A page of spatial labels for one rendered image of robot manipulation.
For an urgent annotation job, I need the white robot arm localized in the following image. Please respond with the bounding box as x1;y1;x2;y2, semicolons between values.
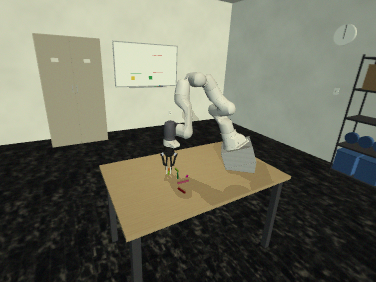
163;72;249;150

